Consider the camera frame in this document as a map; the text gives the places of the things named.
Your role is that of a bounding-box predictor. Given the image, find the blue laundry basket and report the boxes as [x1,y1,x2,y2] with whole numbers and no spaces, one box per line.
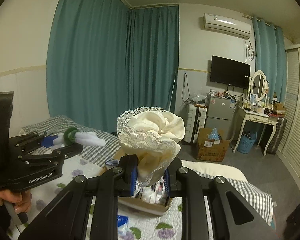
[237,131,257,154]

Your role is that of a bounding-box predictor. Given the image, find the white suitcase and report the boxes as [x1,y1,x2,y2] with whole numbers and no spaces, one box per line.
[184,104,207,144]

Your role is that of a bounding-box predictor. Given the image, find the floral white quilt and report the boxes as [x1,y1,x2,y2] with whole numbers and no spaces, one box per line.
[7,152,216,240]

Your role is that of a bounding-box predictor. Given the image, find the cardboard box on floor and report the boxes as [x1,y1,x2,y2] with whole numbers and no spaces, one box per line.
[196,128,230,162]

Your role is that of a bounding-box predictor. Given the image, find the cream lace cloth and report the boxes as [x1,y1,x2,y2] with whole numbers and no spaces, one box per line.
[117,106,185,186]

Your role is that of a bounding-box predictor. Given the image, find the person left hand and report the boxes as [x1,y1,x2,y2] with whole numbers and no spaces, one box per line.
[0,190,32,213]

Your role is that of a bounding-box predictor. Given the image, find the white louvered wardrobe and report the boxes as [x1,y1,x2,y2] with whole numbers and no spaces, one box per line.
[277,44,300,191]

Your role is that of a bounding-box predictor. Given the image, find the white socks with green band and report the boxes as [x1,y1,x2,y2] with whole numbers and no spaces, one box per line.
[51,127,106,150]

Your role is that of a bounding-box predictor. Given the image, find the open cardboard box on bed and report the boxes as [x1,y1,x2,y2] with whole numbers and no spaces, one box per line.
[101,151,176,217]

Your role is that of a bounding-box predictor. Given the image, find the navy floral tissue paper pack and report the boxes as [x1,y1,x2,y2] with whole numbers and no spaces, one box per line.
[139,177,167,206]

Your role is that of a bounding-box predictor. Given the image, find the white dressing table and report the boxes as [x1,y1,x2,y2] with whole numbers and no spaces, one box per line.
[230,106,277,156]

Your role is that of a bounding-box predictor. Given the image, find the dark checkered suitcase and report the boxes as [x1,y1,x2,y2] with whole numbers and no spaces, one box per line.
[267,117,287,154]

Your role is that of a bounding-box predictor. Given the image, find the grey mini fridge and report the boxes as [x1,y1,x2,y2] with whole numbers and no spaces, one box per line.
[205,95,236,139]

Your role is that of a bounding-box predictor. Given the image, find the large teal curtain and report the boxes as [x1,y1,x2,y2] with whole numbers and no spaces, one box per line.
[46,0,179,132]

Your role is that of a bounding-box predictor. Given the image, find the black wall television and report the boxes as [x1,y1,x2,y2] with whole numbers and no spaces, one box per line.
[210,55,250,89]

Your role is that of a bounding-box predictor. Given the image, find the white air conditioner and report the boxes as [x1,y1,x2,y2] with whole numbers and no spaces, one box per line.
[204,13,252,39]

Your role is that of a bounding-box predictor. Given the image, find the right teal curtain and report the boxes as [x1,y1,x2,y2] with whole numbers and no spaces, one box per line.
[253,18,287,101]

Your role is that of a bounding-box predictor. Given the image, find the white mop stick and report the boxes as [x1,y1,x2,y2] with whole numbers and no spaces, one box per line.
[168,78,175,112]

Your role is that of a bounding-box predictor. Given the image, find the oval vanity mirror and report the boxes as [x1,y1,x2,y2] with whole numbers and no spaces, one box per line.
[250,70,268,103]

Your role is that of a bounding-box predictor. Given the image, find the blue pocket tissue pack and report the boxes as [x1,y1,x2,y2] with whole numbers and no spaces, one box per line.
[117,215,129,236]

